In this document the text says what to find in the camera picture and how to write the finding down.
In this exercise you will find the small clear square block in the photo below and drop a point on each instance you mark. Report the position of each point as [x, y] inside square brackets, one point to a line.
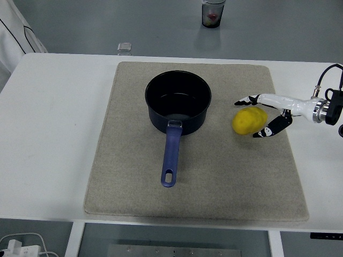
[125, 47]

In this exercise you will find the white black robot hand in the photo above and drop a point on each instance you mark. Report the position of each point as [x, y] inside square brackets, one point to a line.
[289, 104]

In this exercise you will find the yellow potato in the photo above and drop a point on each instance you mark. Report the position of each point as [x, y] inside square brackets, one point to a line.
[247, 121]

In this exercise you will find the black table control panel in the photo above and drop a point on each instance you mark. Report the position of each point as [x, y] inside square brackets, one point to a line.
[327, 235]

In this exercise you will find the white power strip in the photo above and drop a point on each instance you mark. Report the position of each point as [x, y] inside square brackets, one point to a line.
[18, 250]

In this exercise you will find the beige fabric mat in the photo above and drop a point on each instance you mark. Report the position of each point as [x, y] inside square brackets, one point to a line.
[227, 174]

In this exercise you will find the grey metal plate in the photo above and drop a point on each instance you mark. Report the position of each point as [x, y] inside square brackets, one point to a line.
[174, 251]

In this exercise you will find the dark transparent cup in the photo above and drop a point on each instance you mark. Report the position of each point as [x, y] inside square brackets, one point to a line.
[213, 16]

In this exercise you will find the white table frame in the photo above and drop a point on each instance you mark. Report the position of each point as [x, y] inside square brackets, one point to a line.
[73, 241]

